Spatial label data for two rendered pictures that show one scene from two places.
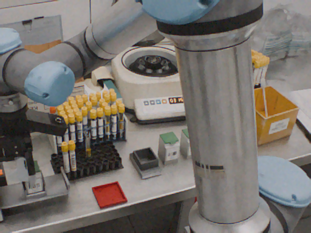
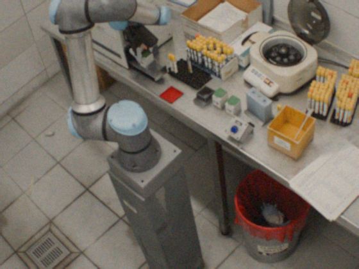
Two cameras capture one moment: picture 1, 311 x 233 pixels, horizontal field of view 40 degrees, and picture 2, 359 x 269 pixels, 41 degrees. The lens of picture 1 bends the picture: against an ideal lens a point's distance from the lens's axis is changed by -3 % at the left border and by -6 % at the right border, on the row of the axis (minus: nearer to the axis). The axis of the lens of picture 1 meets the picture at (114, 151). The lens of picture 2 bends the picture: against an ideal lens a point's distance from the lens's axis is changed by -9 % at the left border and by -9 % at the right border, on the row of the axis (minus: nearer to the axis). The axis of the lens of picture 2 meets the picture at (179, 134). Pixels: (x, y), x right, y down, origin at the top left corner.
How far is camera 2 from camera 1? 1.58 m
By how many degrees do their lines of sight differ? 50
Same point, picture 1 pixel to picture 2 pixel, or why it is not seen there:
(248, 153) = (74, 77)
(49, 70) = not seen: hidden behind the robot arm
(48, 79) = not seen: hidden behind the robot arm
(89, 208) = (157, 92)
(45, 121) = (143, 36)
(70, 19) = not seen: outside the picture
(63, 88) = (117, 25)
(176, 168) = (213, 112)
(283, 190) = (111, 116)
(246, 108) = (72, 61)
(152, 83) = (258, 61)
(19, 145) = (132, 39)
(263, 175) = (118, 106)
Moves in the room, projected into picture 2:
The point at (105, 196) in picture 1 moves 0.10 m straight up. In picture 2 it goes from (168, 93) to (165, 75)
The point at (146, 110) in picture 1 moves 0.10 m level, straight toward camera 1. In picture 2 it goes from (248, 74) to (225, 82)
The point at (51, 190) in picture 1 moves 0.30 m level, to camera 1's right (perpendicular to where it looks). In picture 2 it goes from (150, 71) to (183, 117)
